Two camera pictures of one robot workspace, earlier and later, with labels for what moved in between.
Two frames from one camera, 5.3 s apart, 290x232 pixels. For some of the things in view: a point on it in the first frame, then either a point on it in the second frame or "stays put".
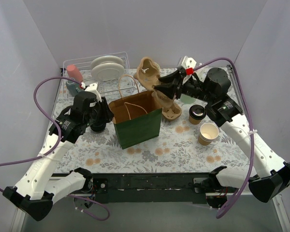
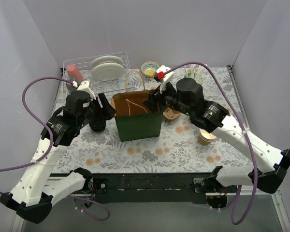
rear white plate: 107,59 stays put
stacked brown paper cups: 209,132 stays put
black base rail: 152,188 stays put
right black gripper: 179,81 → 156,99
